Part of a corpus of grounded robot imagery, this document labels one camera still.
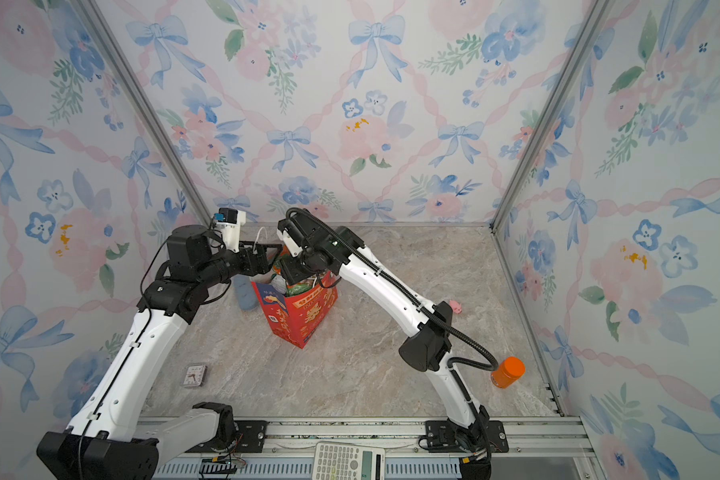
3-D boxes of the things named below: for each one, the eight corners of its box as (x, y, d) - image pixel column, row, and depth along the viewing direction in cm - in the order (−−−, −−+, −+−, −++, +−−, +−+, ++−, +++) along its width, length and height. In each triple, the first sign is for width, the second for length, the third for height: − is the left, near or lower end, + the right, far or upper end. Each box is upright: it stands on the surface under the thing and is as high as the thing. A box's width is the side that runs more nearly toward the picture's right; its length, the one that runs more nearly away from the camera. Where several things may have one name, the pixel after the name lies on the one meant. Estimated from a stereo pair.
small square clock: (188, 385, 84) (182, 382, 81) (193, 369, 87) (189, 365, 84) (203, 385, 84) (198, 382, 81) (208, 369, 87) (204, 365, 84)
